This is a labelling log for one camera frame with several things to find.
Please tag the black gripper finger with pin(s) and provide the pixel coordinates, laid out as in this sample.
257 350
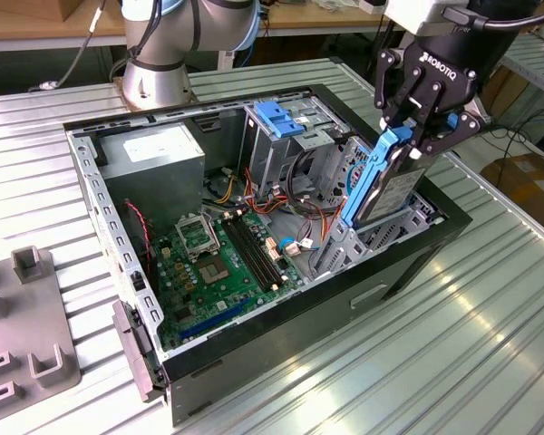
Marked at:
383 81
467 127

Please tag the hard disk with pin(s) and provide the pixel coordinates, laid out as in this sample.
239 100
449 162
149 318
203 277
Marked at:
390 195

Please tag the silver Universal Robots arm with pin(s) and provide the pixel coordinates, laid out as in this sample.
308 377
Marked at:
163 81

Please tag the metal disk bay cage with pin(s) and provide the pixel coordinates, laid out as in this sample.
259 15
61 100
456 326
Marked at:
333 254

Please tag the large brown cardboard box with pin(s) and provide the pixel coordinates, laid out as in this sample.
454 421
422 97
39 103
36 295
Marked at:
526 181

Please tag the blue plastic drive latch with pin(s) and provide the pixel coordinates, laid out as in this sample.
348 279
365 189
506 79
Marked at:
278 120

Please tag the metal optical drive cage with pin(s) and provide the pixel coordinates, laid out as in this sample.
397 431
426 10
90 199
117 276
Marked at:
272 158

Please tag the black RAM slot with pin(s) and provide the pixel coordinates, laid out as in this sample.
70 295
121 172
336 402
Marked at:
248 256
259 251

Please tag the grey Dell power supply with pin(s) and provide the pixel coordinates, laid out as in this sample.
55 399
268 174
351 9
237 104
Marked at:
154 181

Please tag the CPU socket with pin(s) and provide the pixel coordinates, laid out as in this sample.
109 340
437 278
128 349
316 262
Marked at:
214 271

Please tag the black open PC case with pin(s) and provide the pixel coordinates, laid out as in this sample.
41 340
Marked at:
299 326

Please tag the green motherboard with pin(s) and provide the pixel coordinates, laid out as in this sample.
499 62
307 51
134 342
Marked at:
217 294

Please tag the blue expansion slot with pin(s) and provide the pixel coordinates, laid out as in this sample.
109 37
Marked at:
213 319

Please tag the wooden desk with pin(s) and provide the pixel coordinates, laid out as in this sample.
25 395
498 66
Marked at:
27 27

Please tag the grey parts rack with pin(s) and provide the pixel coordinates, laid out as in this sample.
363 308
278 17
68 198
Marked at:
32 317

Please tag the grey wrist camera housing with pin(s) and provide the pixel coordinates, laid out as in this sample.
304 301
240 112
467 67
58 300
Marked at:
417 16

